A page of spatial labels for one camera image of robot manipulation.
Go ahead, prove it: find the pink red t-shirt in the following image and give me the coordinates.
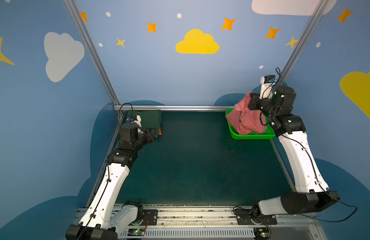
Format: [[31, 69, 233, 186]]
[[226, 92, 267, 135]]

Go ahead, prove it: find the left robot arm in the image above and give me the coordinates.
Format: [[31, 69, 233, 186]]
[[65, 115, 157, 240]]

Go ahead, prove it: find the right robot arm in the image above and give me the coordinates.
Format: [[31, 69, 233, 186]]
[[248, 84, 340, 216]]

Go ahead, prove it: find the green plastic basket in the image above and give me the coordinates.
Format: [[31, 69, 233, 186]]
[[227, 121, 276, 140]]

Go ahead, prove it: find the left controller board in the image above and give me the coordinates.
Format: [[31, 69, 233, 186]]
[[128, 229, 146, 237]]

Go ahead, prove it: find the controller board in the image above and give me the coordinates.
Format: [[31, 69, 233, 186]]
[[254, 228, 272, 240], [128, 229, 146, 237]]

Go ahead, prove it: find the right controller board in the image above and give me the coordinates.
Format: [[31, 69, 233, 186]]
[[254, 228, 272, 240]]

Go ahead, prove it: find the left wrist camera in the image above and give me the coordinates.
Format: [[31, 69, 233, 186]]
[[131, 115, 142, 127]]

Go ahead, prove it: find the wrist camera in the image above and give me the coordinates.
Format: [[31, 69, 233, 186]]
[[131, 115, 142, 127], [260, 75, 276, 99]]

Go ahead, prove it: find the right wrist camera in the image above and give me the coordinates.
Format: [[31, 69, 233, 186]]
[[260, 75, 276, 99]]

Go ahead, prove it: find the rear aluminium frame bar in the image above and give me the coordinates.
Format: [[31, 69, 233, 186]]
[[114, 104, 234, 112]]

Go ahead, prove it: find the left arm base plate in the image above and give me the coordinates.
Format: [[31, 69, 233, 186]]
[[138, 210, 159, 226]]

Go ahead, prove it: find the aluminium front rail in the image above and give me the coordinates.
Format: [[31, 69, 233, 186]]
[[66, 204, 327, 240]]

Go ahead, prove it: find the right aluminium frame post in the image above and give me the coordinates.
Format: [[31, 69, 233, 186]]
[[281, 0, 329, 81]]

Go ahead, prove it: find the aluminium frame post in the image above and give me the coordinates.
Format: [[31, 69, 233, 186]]
[[281, 0, 329, 81], [64, 0, 120, 105]]

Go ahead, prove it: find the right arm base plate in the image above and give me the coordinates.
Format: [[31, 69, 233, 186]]
[[232, 207, 277, 226]]

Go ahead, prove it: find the left aluminium frame post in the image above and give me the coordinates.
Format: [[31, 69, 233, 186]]
[[64, 0, 120, 105]]

